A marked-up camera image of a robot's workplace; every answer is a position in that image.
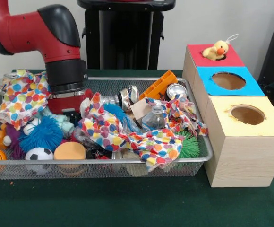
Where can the mint green knitted cloth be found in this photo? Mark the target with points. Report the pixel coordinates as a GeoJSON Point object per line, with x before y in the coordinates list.
{"type": "Point", "coordinates": [65, 124]}

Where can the orange foam cylinder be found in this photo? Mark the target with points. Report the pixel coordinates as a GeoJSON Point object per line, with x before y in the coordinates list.
{"type": "Point", "coordinates": [69, 151]}

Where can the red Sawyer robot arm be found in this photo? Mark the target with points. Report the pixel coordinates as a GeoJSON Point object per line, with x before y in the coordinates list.
{"type": "Point", "coordinates": [33, 33]}

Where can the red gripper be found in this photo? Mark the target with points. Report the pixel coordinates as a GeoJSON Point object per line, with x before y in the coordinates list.
{"type": "Point", "coordinates": [66, 104]}

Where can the green spiky ball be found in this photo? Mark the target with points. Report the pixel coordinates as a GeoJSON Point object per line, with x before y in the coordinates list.
{"type": "Point", "coordinates": [190, 146]}

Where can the small soccer ball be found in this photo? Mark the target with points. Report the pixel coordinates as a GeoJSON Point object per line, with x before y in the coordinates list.
{"type": "Point", "coordinates": [39, 153]}

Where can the orange plastic building brick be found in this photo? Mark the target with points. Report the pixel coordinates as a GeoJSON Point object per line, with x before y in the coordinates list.
{"type": "Point", "coordinates": [158, 85]}

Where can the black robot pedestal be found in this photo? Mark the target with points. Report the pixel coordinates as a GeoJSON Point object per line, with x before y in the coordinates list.
{"type": "Point", "coordinates": [118, 35]}

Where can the yellow duck plush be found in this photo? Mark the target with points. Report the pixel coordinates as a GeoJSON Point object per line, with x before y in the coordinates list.
{"type": "Point", "coordinates": [218, 48]}

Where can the wooden box with three holes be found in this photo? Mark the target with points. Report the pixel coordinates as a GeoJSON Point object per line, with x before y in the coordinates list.
{"type": "Point", "coordinates": [245, 160]}

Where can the colourful dotted cloth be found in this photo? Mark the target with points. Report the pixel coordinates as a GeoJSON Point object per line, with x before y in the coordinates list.
{"type": "Point", "coordinates": [23, 99]}
{"type": "Point", "coordinates": [139, 139]}

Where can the shallow metal mesh bin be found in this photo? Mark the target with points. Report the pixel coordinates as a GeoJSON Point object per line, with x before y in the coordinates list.
{"type": "Point", "coordinates": [33, 162]}

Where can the blue spiky ball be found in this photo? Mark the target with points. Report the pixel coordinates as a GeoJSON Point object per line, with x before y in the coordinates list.
{"type": "Point", "coordinates": [114, 110]}
{"type": "Point", "coordinates": [42, 134]}

